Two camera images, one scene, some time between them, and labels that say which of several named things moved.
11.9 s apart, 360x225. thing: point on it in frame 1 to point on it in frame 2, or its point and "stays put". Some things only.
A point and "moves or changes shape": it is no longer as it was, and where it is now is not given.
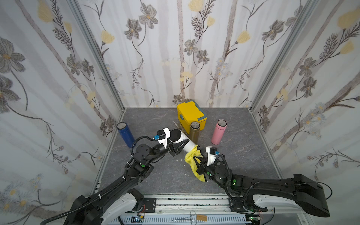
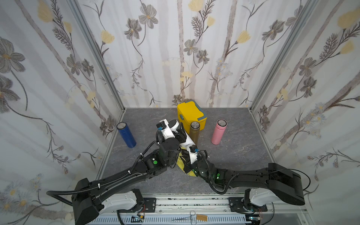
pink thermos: [219, 131] stays put
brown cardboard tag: [201, 217] stays put
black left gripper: [175, 150] to [180, 136]
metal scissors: [192, 213] stays put
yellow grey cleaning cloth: [190, 159] moves or changes shape
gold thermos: [194, 131] stays put
